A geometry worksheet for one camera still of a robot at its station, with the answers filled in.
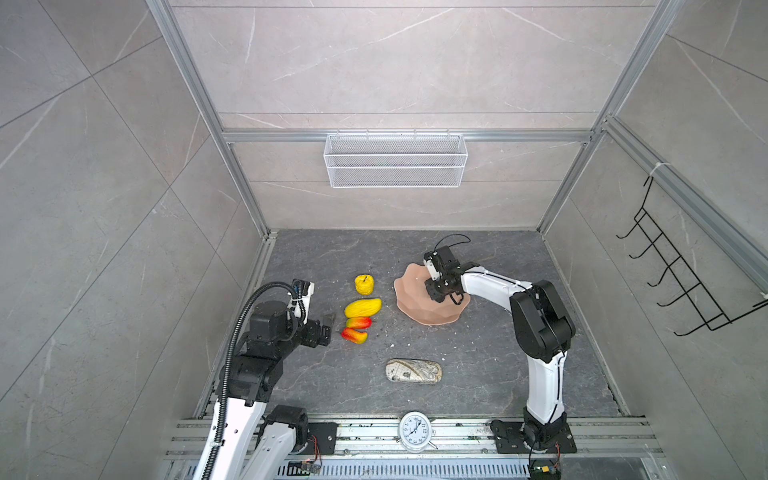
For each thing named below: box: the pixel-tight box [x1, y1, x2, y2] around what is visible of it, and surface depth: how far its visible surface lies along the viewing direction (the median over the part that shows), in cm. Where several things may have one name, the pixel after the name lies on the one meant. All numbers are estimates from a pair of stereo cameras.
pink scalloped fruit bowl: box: [394, 263, 471, 326], surface depth 100 cm
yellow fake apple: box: [354, 274, 375, 296], surface depth 100 cm
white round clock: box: [398, 411, 432, 453], surface depth 73 cm
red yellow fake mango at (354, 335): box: [341, 328, 369, 345], surface depth 91 cm
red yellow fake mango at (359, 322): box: [346, 317, 373, 329], surface depth 94 cm
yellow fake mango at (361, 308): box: [344, 298, 383, 318], surface depth 96 cm
